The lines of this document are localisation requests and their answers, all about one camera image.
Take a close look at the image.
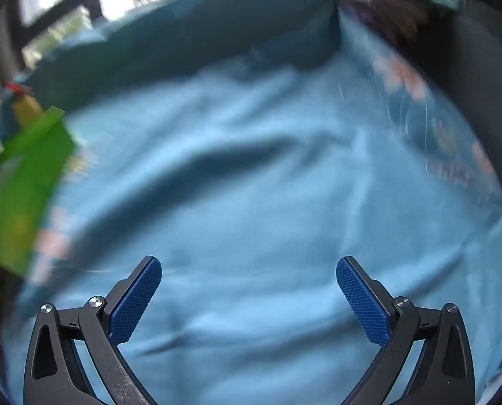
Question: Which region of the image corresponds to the blue floral bedsheet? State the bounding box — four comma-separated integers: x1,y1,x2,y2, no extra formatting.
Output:
0,0,502,405

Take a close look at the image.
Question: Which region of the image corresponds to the green cardboard box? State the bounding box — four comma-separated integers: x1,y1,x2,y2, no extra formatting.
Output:
0,107,76,279

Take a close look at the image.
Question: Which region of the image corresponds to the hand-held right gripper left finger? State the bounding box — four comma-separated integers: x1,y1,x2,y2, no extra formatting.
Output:
23,255,163,405

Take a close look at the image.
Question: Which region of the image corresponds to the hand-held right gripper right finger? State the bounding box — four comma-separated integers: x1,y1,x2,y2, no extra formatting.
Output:
336,255,475,405

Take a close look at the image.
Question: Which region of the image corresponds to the dark grey chair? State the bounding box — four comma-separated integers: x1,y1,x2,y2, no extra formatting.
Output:
420,0,502,169

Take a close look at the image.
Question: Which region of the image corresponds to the yellow drink bottle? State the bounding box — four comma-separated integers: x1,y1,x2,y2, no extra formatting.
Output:
4,82,45,127

